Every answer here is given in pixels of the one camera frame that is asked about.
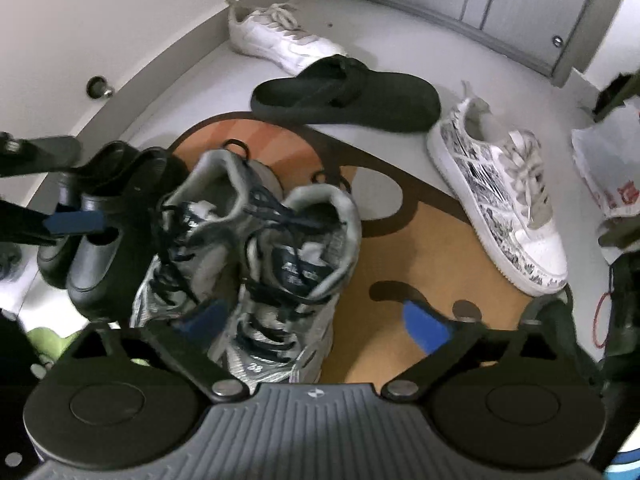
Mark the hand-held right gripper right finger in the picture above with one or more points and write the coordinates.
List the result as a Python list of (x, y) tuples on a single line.
[(425, 325)]

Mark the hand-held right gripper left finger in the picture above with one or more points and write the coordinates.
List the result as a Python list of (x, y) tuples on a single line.
[(205, 316)]

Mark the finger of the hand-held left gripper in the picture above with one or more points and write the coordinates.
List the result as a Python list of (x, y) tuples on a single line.
[(75, 222), (45, 152)]

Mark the black buckle clog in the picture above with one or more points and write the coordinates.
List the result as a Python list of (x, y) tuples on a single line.
[(55, 260), (115, 260)]

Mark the grey silver running shoe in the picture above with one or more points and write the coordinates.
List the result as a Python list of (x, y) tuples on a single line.
[(210, 240), (300, 270)]

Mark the white sneaker beige laces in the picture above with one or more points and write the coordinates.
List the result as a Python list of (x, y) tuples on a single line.
[(280, 40)]

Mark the orange brown round rug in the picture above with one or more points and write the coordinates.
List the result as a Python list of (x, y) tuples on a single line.
[(440, 260)]

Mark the black metal door stop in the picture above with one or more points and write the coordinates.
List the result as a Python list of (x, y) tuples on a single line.
[(99, 87)]

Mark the white black printed sneaker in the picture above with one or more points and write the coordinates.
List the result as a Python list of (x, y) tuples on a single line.
[(505, 200)]

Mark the black case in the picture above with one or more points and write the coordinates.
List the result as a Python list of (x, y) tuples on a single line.
[(625, 320)]

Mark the white plastic bag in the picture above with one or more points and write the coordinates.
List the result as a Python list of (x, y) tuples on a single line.
[(610, 160)]

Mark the black bag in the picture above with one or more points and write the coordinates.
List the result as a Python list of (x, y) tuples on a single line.
[(617, 92)]

